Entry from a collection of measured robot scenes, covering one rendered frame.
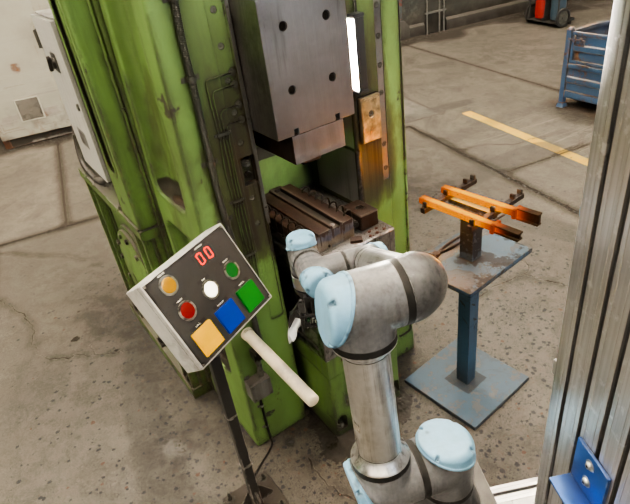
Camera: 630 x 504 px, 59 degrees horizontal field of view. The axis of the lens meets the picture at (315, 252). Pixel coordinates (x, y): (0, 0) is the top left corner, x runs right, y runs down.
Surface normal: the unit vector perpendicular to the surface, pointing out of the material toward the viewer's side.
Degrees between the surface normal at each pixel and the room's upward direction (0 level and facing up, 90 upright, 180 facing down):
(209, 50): 90
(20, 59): 90
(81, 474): 0
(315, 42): 90
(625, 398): 90
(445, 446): 8
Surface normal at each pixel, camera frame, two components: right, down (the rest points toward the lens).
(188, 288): 0.69, -0.26
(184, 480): -0.12, -0.83
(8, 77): 0.37, 0.47
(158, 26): 0.57, 0.39
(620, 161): -0.98, 0.18
